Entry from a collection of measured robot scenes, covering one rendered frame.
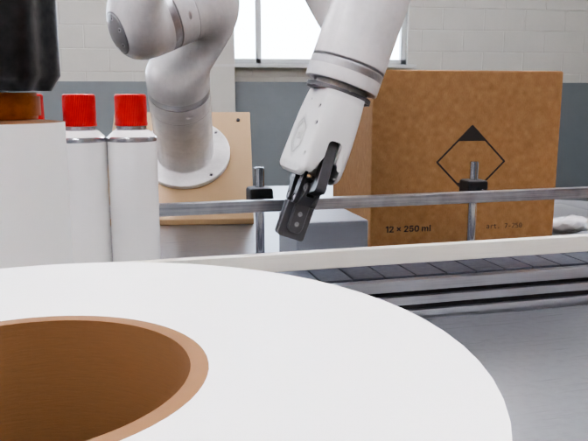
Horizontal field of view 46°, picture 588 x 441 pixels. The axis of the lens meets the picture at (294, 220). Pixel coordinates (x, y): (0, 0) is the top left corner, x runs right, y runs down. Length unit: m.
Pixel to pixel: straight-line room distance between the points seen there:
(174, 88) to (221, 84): 4.71
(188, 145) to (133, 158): 0.65
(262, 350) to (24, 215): 0.29
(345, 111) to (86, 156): 0.27
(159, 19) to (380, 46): 0.49
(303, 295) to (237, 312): 0.02
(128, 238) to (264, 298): 0.55
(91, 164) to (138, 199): 0.06
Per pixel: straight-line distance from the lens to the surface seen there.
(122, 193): 0.74
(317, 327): 0.18
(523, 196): 0.94
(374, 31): 0.76
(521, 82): 1.10
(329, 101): 0.74
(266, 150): 6.13
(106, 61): 6.12
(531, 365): 0.71
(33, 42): 0.44
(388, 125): 1.02
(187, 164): 1.42
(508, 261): 0.90
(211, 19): 1.21
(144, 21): 1.15
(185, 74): 1.27
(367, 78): 0.75
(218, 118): 1.55
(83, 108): 0.74
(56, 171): 0.45
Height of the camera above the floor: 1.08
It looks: 10 degrees down
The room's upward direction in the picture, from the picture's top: straight up
